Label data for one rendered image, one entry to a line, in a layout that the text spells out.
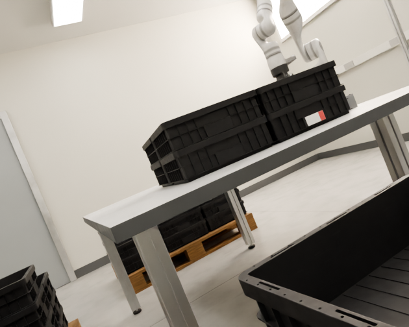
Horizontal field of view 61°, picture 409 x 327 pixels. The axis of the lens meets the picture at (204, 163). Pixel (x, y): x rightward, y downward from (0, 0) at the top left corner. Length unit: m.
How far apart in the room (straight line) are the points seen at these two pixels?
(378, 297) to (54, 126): 4.27
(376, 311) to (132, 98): 4.40
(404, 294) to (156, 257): 0.56
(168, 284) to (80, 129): 3.78
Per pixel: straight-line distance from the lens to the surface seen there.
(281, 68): 1.55
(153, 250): 0.90
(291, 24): 1.86
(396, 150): 1.37
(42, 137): 4.56
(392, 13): 3.49
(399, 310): 0.54
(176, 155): 1.22
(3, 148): 4.55
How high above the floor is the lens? 0.77
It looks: 1 degrees down
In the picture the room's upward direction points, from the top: 22 degrees counter-clockwise
